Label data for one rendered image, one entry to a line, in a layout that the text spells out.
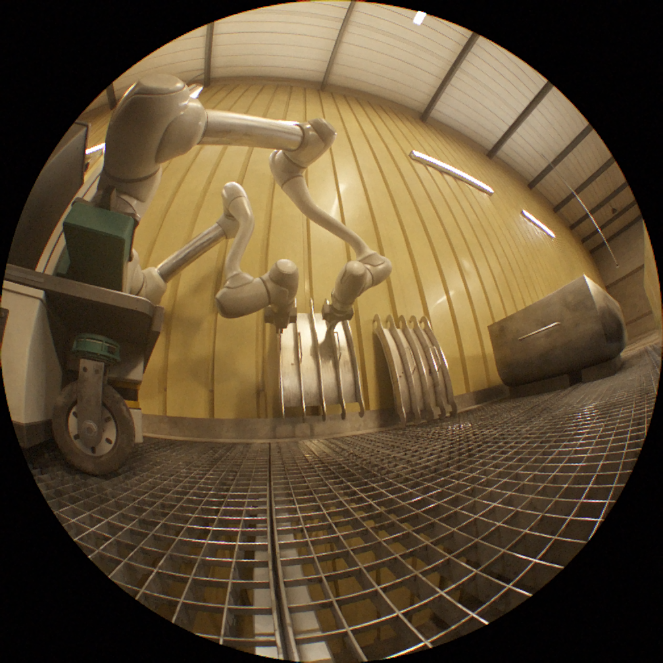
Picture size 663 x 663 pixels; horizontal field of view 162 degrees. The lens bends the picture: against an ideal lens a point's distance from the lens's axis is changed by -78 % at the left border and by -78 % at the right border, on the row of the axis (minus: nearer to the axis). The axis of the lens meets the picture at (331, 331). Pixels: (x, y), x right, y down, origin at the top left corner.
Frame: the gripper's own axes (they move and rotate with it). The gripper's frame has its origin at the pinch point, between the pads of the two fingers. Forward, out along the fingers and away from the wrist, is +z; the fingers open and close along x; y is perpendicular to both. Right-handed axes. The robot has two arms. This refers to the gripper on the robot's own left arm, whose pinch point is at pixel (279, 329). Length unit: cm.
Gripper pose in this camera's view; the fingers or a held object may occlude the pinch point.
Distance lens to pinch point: 104.7
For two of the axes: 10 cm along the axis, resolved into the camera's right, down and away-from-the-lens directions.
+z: -2.3, 5.2, 8.2
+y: -1.4, -8.5, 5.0
